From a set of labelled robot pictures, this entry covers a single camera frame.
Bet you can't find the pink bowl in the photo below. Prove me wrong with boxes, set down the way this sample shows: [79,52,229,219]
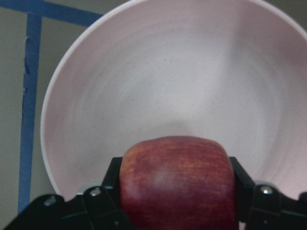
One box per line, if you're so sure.
[40,0,307,199]

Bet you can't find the red apple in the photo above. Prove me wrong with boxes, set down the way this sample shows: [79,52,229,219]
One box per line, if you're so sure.
[119,136,238,230]

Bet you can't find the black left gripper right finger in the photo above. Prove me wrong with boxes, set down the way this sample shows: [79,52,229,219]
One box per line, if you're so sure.
[229,157,307,230]

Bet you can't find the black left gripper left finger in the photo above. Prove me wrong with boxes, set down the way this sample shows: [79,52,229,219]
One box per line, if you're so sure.
[5,157,132,230]

